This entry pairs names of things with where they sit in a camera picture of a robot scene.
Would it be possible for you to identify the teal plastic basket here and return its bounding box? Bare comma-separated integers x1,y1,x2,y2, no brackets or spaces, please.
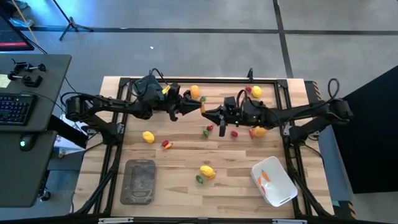
132,74,164,100

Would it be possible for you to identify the white metal bracket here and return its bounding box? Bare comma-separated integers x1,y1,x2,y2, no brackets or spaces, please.
98,217,134,224
272,218,308,224

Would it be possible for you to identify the pale yellow paper note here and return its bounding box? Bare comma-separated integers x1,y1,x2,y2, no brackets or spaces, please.
0,73,12,89

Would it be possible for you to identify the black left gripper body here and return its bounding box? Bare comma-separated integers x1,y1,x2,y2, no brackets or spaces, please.
166,83,184,122

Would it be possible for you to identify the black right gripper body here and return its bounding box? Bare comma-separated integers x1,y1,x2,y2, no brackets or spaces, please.
219,96,242,137

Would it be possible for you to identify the black computer mouse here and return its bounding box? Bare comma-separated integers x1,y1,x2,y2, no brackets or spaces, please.
19,134,35,152

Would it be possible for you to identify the black orange hazard strip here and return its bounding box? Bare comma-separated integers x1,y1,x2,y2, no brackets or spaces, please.
303,80,321,111
337,200,357,218

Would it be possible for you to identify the black tripod stand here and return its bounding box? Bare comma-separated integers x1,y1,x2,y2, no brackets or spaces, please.
51,0,94,42

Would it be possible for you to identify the white plastic basket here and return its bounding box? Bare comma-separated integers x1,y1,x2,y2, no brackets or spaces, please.
250,156,299,208

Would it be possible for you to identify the black computer monitor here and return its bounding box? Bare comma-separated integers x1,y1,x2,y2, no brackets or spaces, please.
0,14,35,52

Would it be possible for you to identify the large black panel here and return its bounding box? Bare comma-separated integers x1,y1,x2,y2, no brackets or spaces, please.
326,64,398,194

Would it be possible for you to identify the black backlit keyboard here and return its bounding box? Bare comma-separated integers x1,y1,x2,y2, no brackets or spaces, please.
0,93,38,127

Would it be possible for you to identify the black screw clamp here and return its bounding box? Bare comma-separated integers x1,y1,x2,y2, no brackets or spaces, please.
7,72,44,88
11,58,47,75

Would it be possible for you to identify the dark grey clear basket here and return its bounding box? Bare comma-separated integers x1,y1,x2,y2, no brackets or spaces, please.
119,159,157,206

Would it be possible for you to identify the yellow cord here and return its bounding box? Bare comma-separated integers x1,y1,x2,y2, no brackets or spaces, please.
11,0,40,47

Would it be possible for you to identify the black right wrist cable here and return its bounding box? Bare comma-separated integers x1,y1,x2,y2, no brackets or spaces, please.
326,77,341,103

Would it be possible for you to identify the dark grey desk top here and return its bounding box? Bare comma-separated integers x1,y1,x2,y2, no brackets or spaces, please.
0,130,58,208
0,54,72,134

